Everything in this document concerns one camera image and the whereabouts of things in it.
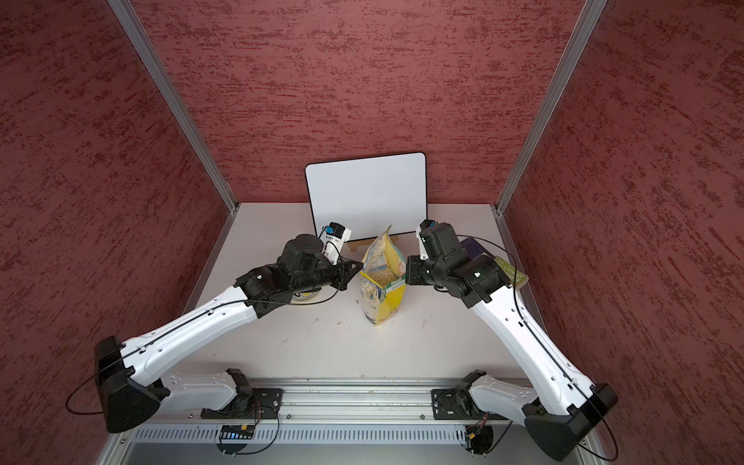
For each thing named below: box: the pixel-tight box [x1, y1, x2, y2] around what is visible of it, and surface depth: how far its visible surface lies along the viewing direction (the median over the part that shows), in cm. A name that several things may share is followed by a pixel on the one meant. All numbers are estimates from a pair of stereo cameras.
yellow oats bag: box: [360, 224, 407, 326], surface depth 75 cm
